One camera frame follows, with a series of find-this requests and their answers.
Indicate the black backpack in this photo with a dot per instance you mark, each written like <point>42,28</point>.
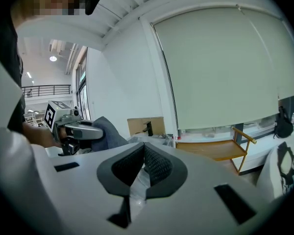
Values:
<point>283,126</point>

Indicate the wooden shelf with yellow frame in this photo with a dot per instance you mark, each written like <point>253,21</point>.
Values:
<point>210,149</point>

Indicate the person's left forearm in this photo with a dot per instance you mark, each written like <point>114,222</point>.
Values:
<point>39,136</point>

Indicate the black balcony railing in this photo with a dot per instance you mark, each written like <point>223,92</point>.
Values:
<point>49,89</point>

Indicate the round ceiling lamp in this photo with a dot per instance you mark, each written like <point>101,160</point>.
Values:
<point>53,58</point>

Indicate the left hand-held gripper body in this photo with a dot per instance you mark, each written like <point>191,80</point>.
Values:
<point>87,132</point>

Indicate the brown cardboard box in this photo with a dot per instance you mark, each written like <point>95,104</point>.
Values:
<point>137,126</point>

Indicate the clear water bottle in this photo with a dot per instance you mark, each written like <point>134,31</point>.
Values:
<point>293,118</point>

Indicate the clear plastic wrap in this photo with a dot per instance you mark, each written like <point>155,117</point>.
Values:
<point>139,182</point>

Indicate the glass door with dark frame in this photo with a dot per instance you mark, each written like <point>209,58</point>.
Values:
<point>82,94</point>

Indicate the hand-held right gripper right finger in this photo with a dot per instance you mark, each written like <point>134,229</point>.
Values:
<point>166,172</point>

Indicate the grey-blue cloth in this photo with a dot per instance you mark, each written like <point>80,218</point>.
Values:
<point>110,136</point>

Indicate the narrow white roller blind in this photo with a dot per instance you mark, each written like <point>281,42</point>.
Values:
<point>281,57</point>

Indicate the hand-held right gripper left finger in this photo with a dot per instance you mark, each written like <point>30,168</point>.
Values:
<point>117,171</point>

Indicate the black faucet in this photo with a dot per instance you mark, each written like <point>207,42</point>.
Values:
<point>149,128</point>

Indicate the large white roller blind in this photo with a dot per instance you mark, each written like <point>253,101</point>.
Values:
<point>218,70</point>

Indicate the black head-worn camera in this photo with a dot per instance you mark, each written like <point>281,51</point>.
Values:
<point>93,1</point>

